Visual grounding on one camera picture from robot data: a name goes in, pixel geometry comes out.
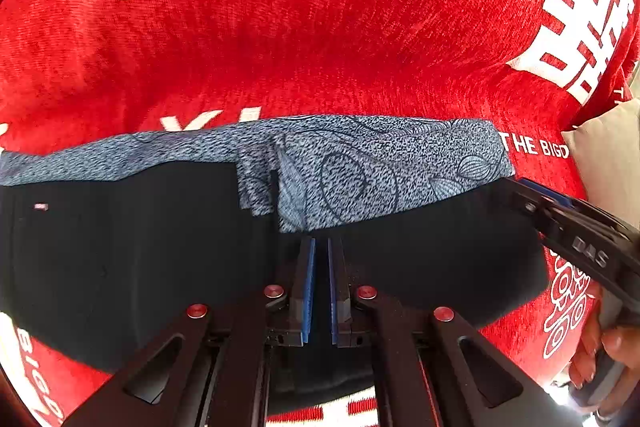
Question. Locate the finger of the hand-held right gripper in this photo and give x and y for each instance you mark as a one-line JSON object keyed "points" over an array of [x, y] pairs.
{"points": [[547, 193], [525, 204]]}

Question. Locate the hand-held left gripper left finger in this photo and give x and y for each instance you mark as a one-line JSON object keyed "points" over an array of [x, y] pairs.
{"points": [[309, 292]]}

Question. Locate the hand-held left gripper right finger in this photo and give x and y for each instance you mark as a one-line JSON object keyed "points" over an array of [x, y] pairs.
{"points": [[334, 292]]}

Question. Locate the black pants with blue trim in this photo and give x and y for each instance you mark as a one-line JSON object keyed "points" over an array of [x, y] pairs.
{"points": [[150, 257]]}

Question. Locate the person's right hand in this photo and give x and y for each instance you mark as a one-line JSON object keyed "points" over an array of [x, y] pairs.
{"points": [[622, 344]]}

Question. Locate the beige pillow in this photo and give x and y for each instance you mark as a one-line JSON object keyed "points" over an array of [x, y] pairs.
{"points": [[610, 157]]}

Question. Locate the red printed blanket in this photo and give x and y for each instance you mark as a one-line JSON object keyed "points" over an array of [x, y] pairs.
{"points": [[320, 32]]}

